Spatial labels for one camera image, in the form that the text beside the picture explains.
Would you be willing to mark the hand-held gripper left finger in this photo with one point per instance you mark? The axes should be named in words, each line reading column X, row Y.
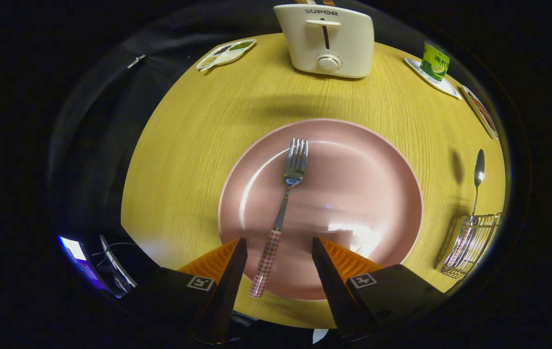
column 230, row 286

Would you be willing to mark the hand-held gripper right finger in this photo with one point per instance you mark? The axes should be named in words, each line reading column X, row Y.
column 332, row 286

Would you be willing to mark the pink plate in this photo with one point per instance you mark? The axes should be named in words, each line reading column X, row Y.
column 353, row 194

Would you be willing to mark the white monitor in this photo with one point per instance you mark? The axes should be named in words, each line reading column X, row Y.
column 118, row 269

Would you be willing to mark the metal drain basket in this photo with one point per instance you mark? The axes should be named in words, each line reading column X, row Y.
column 472, row 247

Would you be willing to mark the lit computer monitor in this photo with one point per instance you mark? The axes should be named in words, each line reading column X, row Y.
column 79, row 257

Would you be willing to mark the white coaster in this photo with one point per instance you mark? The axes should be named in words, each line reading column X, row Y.
column 443, row 87

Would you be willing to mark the plate of toy food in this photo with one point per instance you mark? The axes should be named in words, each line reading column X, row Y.
column 482, row 111

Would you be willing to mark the white divided condiment dish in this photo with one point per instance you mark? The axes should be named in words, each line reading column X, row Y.
column 227, row 54

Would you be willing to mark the white toaster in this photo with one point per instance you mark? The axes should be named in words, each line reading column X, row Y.
column 344, row 43

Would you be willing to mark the silver clip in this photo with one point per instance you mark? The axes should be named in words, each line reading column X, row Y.
column 136, row 61

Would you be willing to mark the green label drink bottle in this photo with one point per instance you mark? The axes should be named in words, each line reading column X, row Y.
column 434, row 62

